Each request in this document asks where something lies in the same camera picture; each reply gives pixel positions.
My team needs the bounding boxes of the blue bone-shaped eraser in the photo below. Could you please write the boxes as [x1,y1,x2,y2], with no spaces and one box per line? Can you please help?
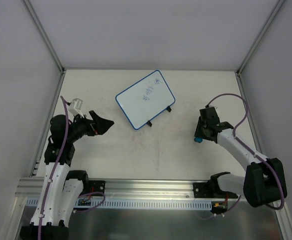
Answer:
[194,137,203,143]

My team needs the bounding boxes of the blue-framed whiteboard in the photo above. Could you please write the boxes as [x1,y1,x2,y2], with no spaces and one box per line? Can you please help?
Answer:
[115,70,176,130]

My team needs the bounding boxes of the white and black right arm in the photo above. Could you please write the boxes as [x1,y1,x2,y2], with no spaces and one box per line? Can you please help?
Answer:
[194,107,287,209]

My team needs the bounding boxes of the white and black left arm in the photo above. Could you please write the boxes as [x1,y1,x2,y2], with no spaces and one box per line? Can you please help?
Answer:
[20,110,114,240]

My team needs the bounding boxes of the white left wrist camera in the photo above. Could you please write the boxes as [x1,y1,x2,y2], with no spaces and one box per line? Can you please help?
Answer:
[69,98,84,117]

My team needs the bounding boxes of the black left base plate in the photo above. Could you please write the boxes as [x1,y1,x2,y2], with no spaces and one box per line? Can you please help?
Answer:
[88,180,106,198]

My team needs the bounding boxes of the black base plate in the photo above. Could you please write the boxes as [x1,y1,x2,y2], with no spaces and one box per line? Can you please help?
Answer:
[88,180,106,198]
[193,180,238,199]

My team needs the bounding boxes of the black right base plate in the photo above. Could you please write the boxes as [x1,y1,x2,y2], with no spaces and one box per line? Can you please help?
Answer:
[193,180,238,199]

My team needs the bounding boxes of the aluminium mounting rail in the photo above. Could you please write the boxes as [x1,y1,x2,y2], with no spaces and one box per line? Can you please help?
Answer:
[15,177,195,201]

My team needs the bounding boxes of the white slotted cable duct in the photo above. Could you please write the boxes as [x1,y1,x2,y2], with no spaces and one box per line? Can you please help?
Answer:
[26,197,212,211]

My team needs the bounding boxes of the aluminium frame post right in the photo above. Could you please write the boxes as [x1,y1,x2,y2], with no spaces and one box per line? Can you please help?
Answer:
[236,0,286,76]

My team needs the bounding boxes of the aluminium frame post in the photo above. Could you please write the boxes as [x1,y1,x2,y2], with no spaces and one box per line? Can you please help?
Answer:
[21,0,65,74]
[236,0,286,76]

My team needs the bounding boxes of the aluminium frame post left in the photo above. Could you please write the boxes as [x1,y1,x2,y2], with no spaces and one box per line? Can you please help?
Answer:
[21,0,65,74]

